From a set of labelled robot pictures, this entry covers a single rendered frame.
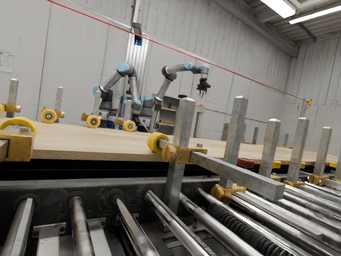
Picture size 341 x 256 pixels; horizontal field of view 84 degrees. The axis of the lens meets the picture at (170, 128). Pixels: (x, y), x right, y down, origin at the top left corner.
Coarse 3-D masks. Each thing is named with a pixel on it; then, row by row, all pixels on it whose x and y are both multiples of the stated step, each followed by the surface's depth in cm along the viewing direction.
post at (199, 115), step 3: (198, 114) 196; (198, 117) 196; (198, 120) 197; (195, 123) 199; (198, 123) 197; (195, 126) 198; (198, 126) 198; (195, 129) 198; (198, 129) 198; (195, 132) 197; (195, 135) 197
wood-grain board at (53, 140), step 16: (48, 128) 93; (64, 128) 102; (80, 128) 113; (96, 128) 126; (48, 144) 61; (64, 144) 65; (80, 144) 69; (96, 144) 74; (112, 144) 79; (128, 144) 85; (144, 144) 92; (192, 144) 124; (208, 144) 140; (224, 144) 161; (96, 160) 62; (112, 160) 65; (128, 160) 68; (144, 160) 71; (160, 160) 74; (256, 160) 106; (288, 160) 125; (304, 160) 141; (336, 160) 192
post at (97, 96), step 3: (96, 90) 145; (96, 93) 143; (99, 93) 145; (96, 96) 144; (99, 96) 145; (96, 99) 144; (99, 99) 145; (96, 102) 144; (93, 105) 146; (96, 105) 145; (93, 108) 145; (96, 108) 145; (93, 111) 144; (96, 111) 145; (93, 114) 144; (96, 114) 145
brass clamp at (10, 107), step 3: (0, 102) 119; (6, 105) 117; (9, 105) 118; (12, 105) 119; (15, 105) 120; (18, 105) 122; (6, 108) 118; (9, 108) 118; (12, 108) 119; (15, 108) 119; (18, 108) 121; (6, 111) 118; (9, 111) 118; (12, 111) 119; (15, 111) 120; (18, 111) 121
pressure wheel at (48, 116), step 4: (44, 112) 110; (48, 112) 111; (52, 112) 112; (44, 116) 110; (48, 116) 111; (52, 116) 112; (56, 116) 113; (44, 120) 110; (48, 120) 111; (52, 120) 112
